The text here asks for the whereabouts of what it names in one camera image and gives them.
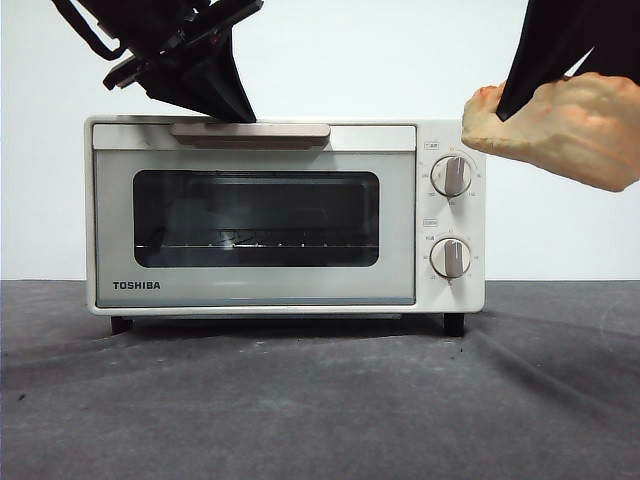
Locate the glass oven door with handle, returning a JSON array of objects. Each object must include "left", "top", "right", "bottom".
[{"left": 92, "top": 121, "right": 418, "bottom": 307}]

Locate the golden bread loaf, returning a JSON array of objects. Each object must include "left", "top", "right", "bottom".
[{"left": 460, "top": 72, "right": 640, "bottom": 194}]

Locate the beige oven knob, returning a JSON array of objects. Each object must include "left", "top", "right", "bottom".
[
  {"left": 429, "top": 237, "right": 473, "bottom": 280},
  {"left": 429, "top": 154, "right": 474, "bottom": 199}
]

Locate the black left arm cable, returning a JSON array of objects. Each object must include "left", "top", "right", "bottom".
[{"left": 49, "top": 0, "right": 124, "bottom": 64}]

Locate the metal wire oven rack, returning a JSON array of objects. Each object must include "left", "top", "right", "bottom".
[{"left": 133, "top": 241, "right": 352, "bottom": 250}]

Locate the white Toshiba toaster oven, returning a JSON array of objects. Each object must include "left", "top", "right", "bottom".
[{"left": 83, "top": 114, "right": 487, "bottom": 337}]

